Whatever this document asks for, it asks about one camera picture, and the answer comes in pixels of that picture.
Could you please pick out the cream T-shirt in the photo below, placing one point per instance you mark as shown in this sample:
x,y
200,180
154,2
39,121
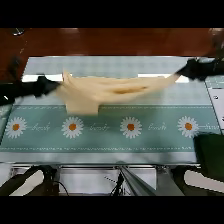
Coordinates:
x,y
90,91

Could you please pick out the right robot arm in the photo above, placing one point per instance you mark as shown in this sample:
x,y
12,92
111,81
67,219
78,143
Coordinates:
x,y
200,69

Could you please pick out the silver frame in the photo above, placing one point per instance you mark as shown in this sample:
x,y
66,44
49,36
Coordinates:
x,y
140,185

